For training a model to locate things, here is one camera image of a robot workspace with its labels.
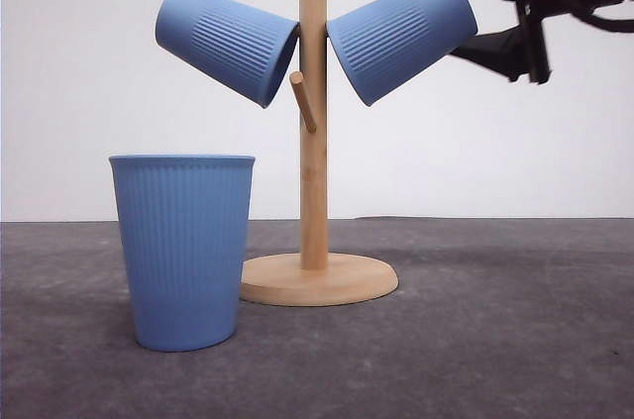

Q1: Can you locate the blue ribbed cup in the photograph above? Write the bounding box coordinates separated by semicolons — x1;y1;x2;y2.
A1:
156;0;301;108
325;0;478;106
109;155;256;351

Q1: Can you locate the blue ribbed cup front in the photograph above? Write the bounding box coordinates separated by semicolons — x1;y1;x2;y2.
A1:
109;155;256;351

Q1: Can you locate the wooden cup tree stand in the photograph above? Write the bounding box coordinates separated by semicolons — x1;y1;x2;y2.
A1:
241;0;399;307

